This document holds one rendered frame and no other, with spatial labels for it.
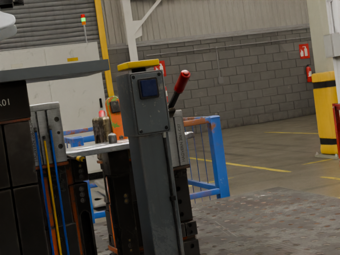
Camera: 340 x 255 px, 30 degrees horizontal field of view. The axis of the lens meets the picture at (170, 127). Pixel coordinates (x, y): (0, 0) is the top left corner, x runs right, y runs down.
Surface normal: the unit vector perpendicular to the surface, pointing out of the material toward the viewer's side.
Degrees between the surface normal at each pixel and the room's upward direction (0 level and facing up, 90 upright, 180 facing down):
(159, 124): 90
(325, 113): 90
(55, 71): 90
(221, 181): 90
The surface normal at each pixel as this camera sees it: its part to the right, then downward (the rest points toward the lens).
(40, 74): 0.39, 0.00
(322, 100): -0.93, 0.14
